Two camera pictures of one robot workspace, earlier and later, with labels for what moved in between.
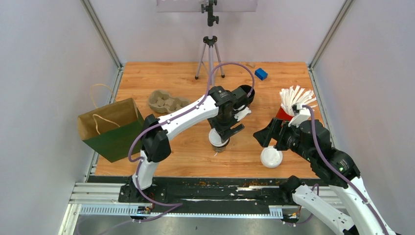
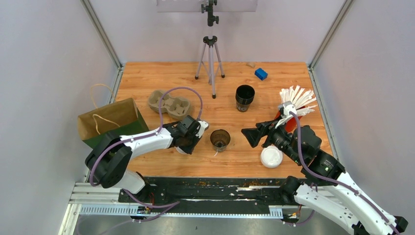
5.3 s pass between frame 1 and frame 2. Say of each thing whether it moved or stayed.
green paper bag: stayed
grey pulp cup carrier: stayed
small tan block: stayed
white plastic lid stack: stayed
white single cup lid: moved
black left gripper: moved
